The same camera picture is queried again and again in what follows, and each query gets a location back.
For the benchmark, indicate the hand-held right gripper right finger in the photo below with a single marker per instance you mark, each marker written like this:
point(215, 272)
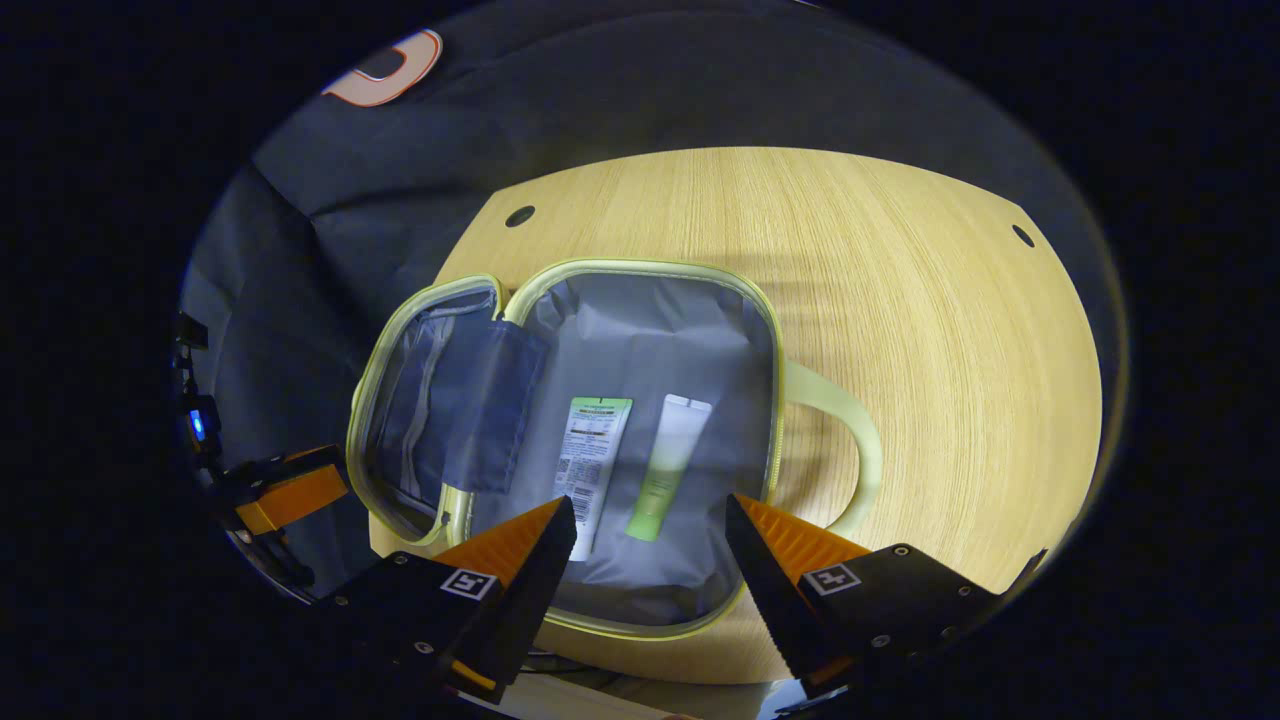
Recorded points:
point(770, 585)

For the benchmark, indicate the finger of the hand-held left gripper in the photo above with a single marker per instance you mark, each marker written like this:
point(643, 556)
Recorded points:
point(295, 498)

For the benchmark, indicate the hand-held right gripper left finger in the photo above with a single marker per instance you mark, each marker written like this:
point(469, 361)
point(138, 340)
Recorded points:
point(530, 590)

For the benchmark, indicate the large green labelled tube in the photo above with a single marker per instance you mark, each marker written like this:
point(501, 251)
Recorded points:
point(590, 470)

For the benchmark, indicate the small white green tube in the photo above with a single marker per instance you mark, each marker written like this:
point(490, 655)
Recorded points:
point(670, 460)

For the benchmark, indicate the pale yellow small suitcase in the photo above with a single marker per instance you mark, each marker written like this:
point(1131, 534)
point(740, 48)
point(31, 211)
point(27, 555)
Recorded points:
point(660, 340)

